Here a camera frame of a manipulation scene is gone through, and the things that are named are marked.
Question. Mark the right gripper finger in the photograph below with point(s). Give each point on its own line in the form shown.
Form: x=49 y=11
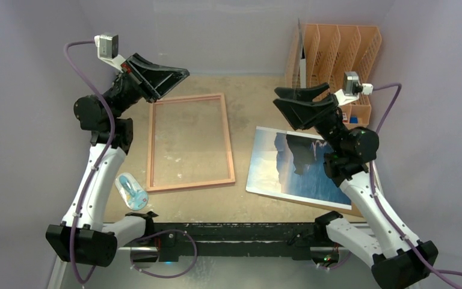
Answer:
x=299 y=113
x=307 y=94

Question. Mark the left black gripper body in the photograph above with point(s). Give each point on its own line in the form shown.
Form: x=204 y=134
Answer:
x=125 y=92

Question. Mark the blue landscape photo print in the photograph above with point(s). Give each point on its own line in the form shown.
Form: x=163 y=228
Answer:
x=298 y=148

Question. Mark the pink wooden picture frame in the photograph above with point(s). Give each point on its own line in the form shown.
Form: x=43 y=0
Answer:
x=189 y=143

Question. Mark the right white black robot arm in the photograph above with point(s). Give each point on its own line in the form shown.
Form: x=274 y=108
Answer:
x=395 y=254

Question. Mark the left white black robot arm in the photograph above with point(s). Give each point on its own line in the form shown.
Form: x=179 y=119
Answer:
x=111 y=139

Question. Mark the white folder in organizer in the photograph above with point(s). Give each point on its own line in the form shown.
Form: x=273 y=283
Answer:
x=302 y=58

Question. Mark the orange plastic file organizer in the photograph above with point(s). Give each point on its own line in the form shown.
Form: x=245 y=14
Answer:
x=330 y=51

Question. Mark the blue tape dispenser pack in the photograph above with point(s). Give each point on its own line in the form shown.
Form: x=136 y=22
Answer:
x=132 y=193

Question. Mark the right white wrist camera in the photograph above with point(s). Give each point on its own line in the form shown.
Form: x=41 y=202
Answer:
x=352 y=89

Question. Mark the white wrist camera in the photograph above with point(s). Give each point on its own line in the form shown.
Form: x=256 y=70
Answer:
x=107 y=46
x=352 y=89

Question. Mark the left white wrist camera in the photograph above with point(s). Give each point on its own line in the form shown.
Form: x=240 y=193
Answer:
x=107 y=46

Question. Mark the brown frame backing board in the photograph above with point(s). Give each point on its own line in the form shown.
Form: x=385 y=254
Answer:
x=358 y=211

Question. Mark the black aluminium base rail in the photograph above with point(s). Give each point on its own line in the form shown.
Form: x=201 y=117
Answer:
x=298 y=241

